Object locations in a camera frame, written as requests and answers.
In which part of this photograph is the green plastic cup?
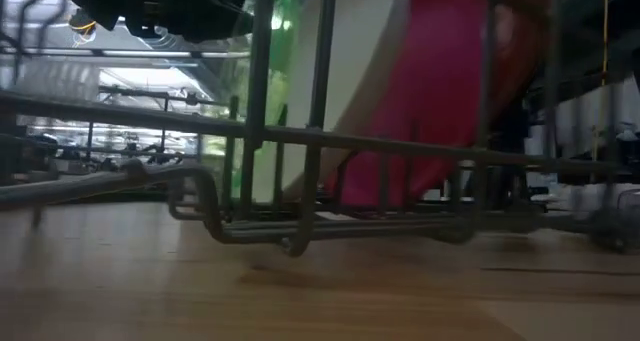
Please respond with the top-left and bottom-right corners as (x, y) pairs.
(214, 0), (304, 205)

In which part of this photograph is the pink plate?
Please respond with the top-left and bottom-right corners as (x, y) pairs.
(323, 0), (492, 208)

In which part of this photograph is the white plate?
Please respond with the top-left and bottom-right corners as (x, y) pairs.
(249, 0), (419, 205)

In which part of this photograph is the red plate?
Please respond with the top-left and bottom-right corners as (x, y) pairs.
(464, 0), (557, 135)

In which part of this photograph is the grey wire dish rack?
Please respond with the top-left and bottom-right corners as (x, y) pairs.
(0, 0), (640, 258)

